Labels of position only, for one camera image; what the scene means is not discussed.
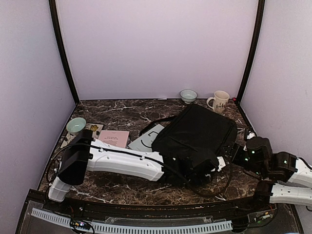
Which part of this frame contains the black student bag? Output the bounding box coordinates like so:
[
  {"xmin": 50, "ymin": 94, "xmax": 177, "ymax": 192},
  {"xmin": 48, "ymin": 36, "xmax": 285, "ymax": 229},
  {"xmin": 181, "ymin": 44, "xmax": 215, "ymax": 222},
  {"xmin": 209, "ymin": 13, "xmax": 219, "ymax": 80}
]
[{"xmin": 138, "ymin": 104, "xmax": 237, "ymax": 198}]

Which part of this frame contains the grey notebook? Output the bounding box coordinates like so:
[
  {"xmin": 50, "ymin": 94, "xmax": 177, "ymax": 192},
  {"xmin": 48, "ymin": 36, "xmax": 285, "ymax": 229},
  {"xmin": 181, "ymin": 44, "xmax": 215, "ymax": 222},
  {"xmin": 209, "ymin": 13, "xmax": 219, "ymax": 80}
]
[{"xmin": 128, "ymin": 124, "xmax": 164, "ymax": 152}]

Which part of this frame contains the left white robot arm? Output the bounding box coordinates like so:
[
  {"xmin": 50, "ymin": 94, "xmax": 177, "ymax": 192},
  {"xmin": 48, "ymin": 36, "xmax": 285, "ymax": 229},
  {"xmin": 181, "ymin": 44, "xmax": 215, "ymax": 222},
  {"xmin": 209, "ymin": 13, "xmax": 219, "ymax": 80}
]
[{"xmin": 48, "ymin": 130, "xmax": 226, "ymax": 213}]

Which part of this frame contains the black frame post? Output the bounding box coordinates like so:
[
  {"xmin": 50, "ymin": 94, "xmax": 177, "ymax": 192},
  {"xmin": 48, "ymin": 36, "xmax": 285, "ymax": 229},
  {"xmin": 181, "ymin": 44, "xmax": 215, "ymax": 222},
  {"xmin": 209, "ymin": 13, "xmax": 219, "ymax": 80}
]
[
  {"xmin": 48, "ymin": 0, "xmax": 80, "ymax": 105},
  {"xmin": 236, "ymin": 0, "xmax": 265, "ymax": 105}
]

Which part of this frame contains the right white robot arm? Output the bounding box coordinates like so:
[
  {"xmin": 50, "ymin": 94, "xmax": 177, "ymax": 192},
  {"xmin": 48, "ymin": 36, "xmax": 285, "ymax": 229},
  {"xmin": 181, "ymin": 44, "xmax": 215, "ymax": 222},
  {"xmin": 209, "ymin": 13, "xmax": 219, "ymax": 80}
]
[{"xmin": 230, "ymin": 132, "xmax": 312, "ymax": 212}]

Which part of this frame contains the white cable duct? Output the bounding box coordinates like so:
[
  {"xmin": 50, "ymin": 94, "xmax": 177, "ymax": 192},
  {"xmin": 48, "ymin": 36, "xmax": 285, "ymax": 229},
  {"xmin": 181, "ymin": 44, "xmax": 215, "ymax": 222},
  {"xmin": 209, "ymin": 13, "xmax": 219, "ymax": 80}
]
[{"xmin": 31, "ymin": 208, "xmax": 233, "ymax": 234}]

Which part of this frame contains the left black frame post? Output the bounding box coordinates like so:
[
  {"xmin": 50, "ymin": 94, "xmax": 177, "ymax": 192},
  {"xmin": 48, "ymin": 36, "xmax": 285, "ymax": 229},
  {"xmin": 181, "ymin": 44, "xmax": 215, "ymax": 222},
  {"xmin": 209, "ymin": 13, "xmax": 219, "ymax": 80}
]
[{"xmin": 48, "ymin": 0, "xmax": 80, "ymax": 105}]

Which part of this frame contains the black front table rail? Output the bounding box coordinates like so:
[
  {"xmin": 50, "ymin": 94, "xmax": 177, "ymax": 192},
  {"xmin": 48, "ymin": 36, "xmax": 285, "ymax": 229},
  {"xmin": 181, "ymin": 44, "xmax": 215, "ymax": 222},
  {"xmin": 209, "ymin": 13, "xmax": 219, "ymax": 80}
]
[{"xmin": 25, "ymin": 189, "xmax": 278, "ymax": 219}]

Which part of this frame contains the small white bowl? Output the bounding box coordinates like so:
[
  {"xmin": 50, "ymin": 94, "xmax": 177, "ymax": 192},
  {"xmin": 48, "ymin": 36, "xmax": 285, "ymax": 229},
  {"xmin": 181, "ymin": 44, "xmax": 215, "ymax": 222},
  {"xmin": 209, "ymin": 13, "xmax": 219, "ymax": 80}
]
[{"xmin": 180, "ymin": 89, "xmax": 197, "ymax": 104}]

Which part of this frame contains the right black frame post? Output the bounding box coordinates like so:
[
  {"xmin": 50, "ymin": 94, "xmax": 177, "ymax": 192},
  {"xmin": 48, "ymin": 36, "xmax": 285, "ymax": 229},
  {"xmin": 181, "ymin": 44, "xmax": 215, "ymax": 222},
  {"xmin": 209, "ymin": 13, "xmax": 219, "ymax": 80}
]
[{"xmin": 236, "ymin": 0, "xmax": 265, "ymax": 105}]

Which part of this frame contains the pink book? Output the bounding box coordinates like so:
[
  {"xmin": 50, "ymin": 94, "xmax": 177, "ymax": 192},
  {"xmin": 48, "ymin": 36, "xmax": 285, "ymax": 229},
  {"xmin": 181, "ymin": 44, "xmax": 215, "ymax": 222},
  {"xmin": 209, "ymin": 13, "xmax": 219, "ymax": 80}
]
[{"xmin": 98, "ymin": 130, "xmax": 130, "ymax": 148}]

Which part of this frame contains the floral placemat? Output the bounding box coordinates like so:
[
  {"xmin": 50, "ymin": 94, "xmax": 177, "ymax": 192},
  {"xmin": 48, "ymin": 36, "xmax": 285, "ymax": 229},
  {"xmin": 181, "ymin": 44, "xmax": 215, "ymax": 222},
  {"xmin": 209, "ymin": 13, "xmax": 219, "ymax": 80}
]
[{"xmin": 60, "ymin": 123, "xmax": 103, "ymax": 148}]

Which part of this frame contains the green bowl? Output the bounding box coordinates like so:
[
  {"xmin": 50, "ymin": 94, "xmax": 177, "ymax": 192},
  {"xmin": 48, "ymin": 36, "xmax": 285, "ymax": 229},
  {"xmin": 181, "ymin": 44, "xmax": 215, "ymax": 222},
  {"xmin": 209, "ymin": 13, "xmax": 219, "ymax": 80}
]
[{"xmin": 66, "ymin": 117, "xmax": 86, "ymax": 134}]

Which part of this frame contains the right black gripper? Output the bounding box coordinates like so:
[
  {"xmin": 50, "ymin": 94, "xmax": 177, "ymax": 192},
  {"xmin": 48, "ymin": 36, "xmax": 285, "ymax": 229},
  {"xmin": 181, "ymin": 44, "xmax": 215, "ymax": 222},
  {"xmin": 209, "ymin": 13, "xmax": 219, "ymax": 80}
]
[{"xmin": 221, "ymin": 142, "xmax": 265, "ymax": 177}]

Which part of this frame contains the cream mug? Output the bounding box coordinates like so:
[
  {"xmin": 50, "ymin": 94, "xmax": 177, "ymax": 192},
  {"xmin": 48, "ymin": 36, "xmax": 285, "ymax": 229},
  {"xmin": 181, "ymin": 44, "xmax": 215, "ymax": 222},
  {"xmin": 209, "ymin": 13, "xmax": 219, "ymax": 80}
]
[{"xmin": 206, "ymin": 91, "xmax": 230, "ymax": 114}]

